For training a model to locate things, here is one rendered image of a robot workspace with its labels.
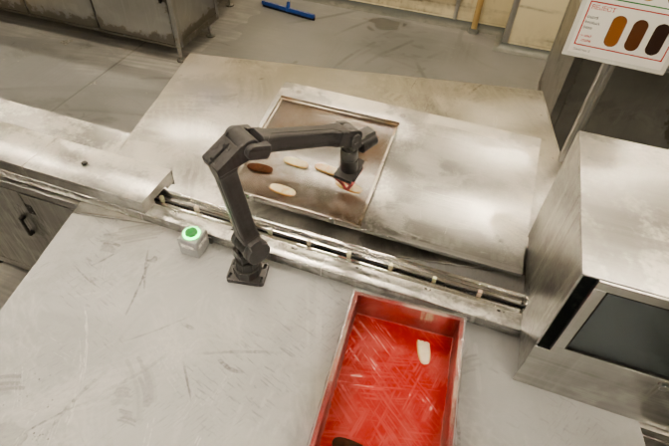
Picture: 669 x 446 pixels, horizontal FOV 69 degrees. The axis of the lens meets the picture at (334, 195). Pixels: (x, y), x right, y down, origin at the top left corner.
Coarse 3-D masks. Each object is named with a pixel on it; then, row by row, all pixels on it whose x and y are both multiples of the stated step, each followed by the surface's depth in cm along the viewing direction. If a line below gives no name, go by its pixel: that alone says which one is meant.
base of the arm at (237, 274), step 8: (232, 264) 155; (240, 264) 147; (248, 264) 148; (256, 264) 149; (264, 264) 155; (232, 272) 153; (240, 272) 149; (248, 272) 149; (256, 272) 150; (264, 272) 153; (232, 280) 151; (240, 280) 151; (248, 280) 150; (256, 280) 151; (264, 280) 151
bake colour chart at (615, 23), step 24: (600, 0) 155; (624, 0) 153; (648, 0) 150; (576, 24) 163; (600, 24) 160; (624, 24) 157; (648, 24) 154; (576, 48) 167; (600, 48) 164; (624, 48) 161; (648, 48) 158; (648, 72) 163
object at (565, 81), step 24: (576, 0) 295; (552, 48) 347; (552, 72) 319; (576, 72) 257; (624, 72) 249; (552, 96) 293; (576, 96) 266; (624, 96) 257; (648, 96) 253; (552, 120) 280; (600, 120) 270; (624, 120) 266; (648, 120) 261; (648, 144) 270
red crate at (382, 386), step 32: (352, 352) 136; (384, 352) 136; (416, 352) 137; (448, 352) 137; (352, 384) 130; (384, 384) 130; (416, 384) 130; (352, 416) 124; (384, 416) 124; (416, 416) 124
